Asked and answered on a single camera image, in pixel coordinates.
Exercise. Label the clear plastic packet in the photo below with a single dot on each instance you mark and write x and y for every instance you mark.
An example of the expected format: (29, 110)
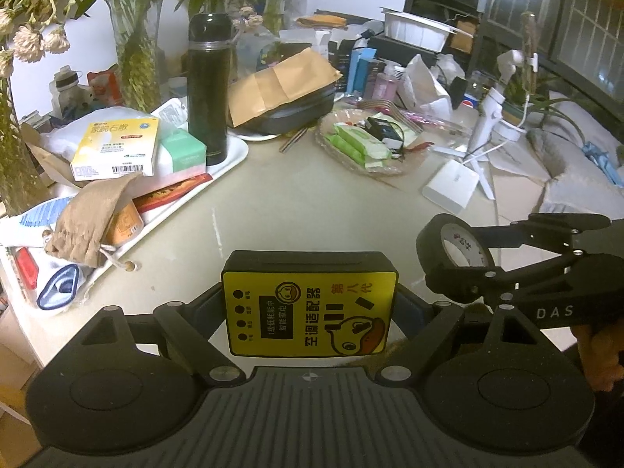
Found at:
(170, 113)

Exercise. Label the orange can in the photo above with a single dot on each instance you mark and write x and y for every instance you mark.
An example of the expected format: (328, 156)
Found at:
(126, 226)

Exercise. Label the black electrical tape roll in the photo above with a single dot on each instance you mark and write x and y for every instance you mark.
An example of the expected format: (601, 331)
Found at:
(431, 243)

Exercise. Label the flat white box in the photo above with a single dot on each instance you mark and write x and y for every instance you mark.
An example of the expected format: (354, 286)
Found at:
(451, 187)

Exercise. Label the black zip case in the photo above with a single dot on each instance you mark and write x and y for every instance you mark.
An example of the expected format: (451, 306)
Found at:
(297, 113)

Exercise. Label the grey cushion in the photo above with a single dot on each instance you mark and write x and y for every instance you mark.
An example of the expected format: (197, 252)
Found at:
(575, 156)

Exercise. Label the yellow black adapter box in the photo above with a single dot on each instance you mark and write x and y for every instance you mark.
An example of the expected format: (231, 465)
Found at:
(309, 302)

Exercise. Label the chopsticks pair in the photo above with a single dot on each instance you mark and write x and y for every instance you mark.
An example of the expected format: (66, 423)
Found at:
(292, 139)

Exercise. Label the small red box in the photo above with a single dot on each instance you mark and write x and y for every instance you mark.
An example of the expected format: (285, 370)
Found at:
(27, 265)

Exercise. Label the pink bottle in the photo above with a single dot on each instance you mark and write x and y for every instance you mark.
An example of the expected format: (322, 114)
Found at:
(385, 83)

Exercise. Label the blue carton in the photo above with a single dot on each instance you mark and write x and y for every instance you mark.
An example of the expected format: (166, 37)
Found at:
(363, 70)

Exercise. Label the potted green plant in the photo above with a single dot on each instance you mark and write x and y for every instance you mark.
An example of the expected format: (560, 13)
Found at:
(536, 92)

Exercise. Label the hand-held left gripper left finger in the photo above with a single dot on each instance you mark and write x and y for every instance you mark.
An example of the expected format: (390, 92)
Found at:
(214, 302)

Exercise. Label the white plastic bag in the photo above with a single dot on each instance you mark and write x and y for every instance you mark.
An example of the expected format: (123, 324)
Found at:
(424, 90)

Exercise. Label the flat cardboard sheet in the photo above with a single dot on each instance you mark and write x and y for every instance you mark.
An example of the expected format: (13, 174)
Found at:
(516, 200)

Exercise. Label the small black device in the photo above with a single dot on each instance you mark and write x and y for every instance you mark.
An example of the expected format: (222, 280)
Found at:
(385, 129)

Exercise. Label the white food container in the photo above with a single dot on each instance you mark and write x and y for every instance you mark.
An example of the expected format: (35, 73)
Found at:
(414, 29)

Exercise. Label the white sports bottle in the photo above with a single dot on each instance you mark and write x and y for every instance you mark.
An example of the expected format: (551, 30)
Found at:
(66, 88)

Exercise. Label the yellow white medicine box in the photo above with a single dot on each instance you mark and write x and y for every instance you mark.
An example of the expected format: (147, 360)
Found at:
(114, 148)

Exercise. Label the white carton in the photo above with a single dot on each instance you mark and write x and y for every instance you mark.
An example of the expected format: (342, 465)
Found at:
(321, 41)

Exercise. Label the cola bottle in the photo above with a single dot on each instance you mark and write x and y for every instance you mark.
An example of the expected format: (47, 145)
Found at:
(468, 100)

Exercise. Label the white tray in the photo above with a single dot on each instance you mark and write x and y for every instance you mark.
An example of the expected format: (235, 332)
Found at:
(224, 156)

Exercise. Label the white plate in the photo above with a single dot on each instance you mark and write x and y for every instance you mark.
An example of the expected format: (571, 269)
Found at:
(253, 136)

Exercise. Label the black thermos bottle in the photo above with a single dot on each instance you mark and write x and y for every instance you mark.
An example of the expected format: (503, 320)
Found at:
(209, 92)

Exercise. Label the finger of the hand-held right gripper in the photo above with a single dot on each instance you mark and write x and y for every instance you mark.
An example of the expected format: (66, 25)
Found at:
(536, 226)
(458, 285)

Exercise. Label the red flat packet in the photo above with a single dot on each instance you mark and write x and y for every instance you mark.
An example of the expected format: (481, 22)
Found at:
(170, 190)

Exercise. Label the orange flat pack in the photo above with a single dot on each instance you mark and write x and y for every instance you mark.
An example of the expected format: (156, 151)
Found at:
(321, 20)

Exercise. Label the glass vase with stems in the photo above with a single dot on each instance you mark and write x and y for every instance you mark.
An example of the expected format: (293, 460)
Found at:
(14, 146)
(273, 9)
(139, 53)

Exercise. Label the green white packet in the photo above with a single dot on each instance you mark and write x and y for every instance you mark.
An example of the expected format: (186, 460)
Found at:
(357, 145)
(341, 142)
(378, 152)

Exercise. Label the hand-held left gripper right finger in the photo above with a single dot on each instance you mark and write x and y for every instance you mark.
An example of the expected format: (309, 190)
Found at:
(412, 309)

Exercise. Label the dried white flowers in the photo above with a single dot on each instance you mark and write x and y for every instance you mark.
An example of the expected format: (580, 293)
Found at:
(34, 34)

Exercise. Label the white gimbal tripod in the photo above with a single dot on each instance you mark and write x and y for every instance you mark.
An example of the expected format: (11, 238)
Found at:
(487, 112)

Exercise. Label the black carton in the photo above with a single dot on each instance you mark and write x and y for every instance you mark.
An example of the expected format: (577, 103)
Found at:
(341, 61)

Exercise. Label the brown paper envelope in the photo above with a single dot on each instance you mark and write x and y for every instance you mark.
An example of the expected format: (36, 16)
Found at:
(278, 85)

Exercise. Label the crumpled brown paper bag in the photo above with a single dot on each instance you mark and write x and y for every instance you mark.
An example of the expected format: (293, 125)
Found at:
(44, 156)

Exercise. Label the blue white striped packet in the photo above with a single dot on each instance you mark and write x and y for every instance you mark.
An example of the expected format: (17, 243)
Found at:
(39, 214)

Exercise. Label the person's right hand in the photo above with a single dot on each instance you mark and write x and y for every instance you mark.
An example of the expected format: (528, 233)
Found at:
(602, 356)

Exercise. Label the green white tissue box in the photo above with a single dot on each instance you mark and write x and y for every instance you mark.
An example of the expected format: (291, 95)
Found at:
(183, 151)

